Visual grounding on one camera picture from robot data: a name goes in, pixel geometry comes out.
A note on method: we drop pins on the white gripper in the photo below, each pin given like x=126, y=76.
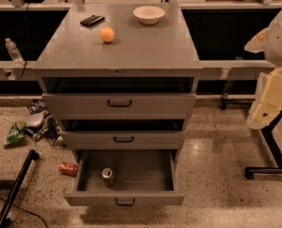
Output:
x=281, y=40

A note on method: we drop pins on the orange soda can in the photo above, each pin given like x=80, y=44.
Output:
x=108, y=177

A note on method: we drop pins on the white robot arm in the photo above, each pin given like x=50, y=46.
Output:
x=273, y=46

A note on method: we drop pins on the grey metal drawer cabinet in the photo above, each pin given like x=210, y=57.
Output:
x=142, y=59

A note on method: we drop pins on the grey top drawer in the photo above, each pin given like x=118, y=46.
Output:
x=103, y=103

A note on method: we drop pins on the grey drawer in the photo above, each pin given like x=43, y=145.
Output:
x=128, y=140
x=142, y=177
x=103, y=103

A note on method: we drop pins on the grey bottom drawer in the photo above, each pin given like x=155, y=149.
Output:
x=142, y=177

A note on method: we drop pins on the grey middle drawer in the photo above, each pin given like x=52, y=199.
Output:
x=128, y=140

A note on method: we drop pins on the red crushed can on floor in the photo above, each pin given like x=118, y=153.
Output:
x=67, y=168

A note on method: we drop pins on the black folding table stand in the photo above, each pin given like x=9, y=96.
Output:
x=267, y=133

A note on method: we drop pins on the white paper bowl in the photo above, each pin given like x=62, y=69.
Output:
x=148, y=15

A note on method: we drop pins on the orange fruit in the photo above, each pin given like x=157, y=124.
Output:
x=107, y=35

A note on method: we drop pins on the black snack bar wrapper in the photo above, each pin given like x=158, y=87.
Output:
x=92, y=20

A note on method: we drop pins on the pile of floor litter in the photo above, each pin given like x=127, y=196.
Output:
x=40, y=124

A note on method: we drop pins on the clear plastic water bottle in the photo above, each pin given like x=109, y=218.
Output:
x=14, y=52

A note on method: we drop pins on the green chip bag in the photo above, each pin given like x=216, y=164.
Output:
x=16, y=133

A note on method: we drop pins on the black stand leg left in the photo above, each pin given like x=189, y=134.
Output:
x=32, y=156

